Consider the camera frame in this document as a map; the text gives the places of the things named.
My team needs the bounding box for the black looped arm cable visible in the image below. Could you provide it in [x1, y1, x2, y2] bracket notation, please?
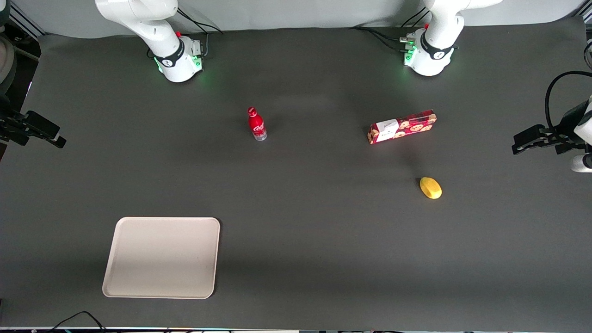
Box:
[544, 71, 592, 136]

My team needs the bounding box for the round grey background object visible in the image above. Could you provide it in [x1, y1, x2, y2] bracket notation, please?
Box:
[0, 35, 18, 95]

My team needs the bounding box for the red cookie box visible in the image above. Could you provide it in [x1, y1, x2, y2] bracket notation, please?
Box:
[367, 109, 438, 145]

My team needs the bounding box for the beige plastic tray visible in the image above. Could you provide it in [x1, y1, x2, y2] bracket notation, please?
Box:
[102, 217, 221, 300]

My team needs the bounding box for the yellow lemon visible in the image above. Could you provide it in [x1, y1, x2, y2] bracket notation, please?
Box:
[419, 177, 443, 200]

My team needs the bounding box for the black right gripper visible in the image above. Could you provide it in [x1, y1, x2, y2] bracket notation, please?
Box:
[0, 95, 67, 148]

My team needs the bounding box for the black table edge cable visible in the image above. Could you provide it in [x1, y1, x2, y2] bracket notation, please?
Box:
[49, 311, 107, 333]

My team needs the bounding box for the red coke bottle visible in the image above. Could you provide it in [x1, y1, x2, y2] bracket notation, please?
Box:
[247, 106, 268, 141]

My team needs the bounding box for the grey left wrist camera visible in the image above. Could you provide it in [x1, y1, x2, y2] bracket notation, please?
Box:
[570, 154, 592, 173]

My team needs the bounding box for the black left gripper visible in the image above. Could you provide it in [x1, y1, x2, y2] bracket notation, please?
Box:
[512, 102, 590, 155]

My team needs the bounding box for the dark grey table mat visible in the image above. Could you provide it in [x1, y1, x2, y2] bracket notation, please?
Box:
[0, 16, 592, 332]

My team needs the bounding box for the black left base cable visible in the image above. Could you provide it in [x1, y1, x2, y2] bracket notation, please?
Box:
[401, 7, 431, 29]
[349, 25, 410, 52]

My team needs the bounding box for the aluminium frame profile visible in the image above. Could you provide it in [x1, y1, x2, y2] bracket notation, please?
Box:
[9, 2, 47, 37]

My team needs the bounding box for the black right base cable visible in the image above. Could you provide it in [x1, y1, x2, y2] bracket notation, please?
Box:
[176, 7, 225, 58]

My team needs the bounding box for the black base cable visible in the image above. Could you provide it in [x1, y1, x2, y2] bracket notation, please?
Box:
[176, 7, 225, 58]
[349, 25, 410, 52]
[401, 7, 431, 29]

